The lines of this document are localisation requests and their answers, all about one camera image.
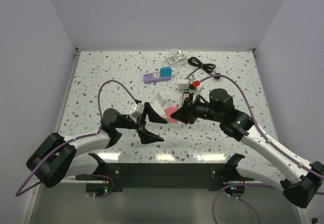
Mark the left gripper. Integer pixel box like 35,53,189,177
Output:
116,103,167,144

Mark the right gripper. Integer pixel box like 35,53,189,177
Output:
171,93,223,124

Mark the white triangular power strip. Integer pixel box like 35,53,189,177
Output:
152,92,168,121

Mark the beige pink plug adapter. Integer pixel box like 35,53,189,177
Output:
182,92,191,102

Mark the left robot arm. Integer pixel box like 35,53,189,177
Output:
26,102,168,188

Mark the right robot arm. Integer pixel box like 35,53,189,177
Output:
171,88,323,208

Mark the blue plug adapter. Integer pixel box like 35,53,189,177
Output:
159,66,172,77

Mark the green power strip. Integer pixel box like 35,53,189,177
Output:
180,79,192,103

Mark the white cube charger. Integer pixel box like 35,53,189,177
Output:
178,78,190,90

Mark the purple power strip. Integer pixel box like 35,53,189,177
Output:
143,72,172,84

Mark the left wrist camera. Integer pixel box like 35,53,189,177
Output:
129,103,144,120

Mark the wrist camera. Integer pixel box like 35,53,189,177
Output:
129,103,144,120
189,80,204,102

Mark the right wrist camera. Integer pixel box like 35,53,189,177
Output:
189,80,204,102

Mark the black power cable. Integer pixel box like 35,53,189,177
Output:
186,56,223,81

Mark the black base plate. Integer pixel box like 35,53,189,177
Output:
75,162,256,193

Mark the white coiled cable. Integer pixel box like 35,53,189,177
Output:
161,49,187,74

